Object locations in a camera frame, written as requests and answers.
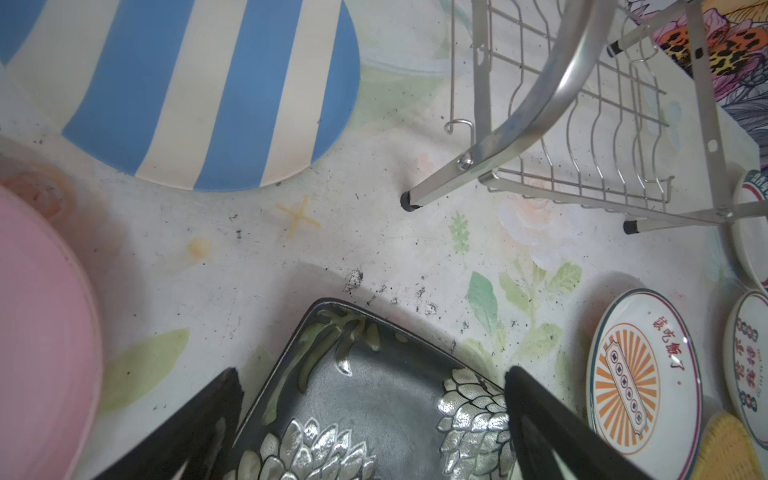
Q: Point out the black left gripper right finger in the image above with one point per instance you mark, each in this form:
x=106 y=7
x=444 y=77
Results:
x=549 y=440

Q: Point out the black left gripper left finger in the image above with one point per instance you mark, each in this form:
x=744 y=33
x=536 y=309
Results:
x=194 y=442

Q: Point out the orange sunburst white plate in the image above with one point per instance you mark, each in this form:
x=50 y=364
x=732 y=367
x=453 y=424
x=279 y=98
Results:
x=644 y=386

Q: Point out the pink round plate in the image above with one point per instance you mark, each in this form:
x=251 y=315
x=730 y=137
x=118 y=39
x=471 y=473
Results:
x=51 y=348

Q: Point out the yellow woven square tray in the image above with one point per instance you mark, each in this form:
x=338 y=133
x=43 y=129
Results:
x=726 y=451

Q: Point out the white plate with colored dots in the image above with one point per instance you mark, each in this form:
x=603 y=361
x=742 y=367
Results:
x=744 y=357

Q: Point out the green red rimmed white plate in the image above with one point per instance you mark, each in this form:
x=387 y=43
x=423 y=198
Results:
x=750 y=234

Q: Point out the blue white striped plate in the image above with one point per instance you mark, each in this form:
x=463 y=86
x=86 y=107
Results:
x=195 y=95

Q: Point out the steel wire dish rack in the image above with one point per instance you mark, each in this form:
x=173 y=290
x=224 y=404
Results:
x=568 y=109

